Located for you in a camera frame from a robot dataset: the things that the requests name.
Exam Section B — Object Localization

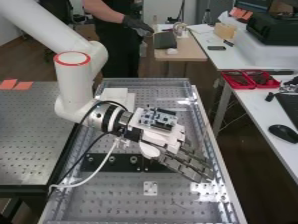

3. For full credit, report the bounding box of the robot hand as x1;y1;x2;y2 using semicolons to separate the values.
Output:
125;106;216;184

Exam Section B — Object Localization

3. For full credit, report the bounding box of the black plate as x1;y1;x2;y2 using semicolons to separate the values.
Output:
85;152;179;174

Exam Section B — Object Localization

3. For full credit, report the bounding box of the small white box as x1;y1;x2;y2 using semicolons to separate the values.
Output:
99;87;137;109

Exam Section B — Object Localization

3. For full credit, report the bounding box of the small white square piece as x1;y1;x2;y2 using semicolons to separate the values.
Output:
143;180;160;197

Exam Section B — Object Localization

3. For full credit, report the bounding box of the clear box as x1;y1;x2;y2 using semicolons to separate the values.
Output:
38;77;249;224

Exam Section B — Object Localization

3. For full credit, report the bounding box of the red tray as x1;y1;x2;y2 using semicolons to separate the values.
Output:
220;69;258;90
244;69;282;89

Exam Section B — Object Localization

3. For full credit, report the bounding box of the wooden desk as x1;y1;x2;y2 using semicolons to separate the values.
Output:
148;23;209;79

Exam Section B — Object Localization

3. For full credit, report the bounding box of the black box device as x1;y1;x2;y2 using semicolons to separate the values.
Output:
152;30;179;50

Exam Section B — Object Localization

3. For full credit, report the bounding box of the black computer mouse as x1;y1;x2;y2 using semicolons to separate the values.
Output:
268;124;298;144

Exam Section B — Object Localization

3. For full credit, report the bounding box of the black phone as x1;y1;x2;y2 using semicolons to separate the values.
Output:
207;45;228;52

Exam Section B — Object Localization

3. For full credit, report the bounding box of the long white desk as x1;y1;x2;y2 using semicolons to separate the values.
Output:
188;23;298;73

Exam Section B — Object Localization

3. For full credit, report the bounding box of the person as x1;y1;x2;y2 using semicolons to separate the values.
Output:
81;0;156;79

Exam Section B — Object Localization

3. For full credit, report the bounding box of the black keyboard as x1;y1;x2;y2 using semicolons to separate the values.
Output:
274;93;298;131

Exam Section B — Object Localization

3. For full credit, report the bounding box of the small cardboard box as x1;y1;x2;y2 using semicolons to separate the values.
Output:
213;21;238;41

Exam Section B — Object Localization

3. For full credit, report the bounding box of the large black case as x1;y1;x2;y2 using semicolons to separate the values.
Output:
245;9;298;46

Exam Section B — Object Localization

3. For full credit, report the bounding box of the black cable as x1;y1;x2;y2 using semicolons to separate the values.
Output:
46;99;131;198

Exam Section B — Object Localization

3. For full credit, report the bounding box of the white cable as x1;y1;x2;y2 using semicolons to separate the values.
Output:
50;138;124;191

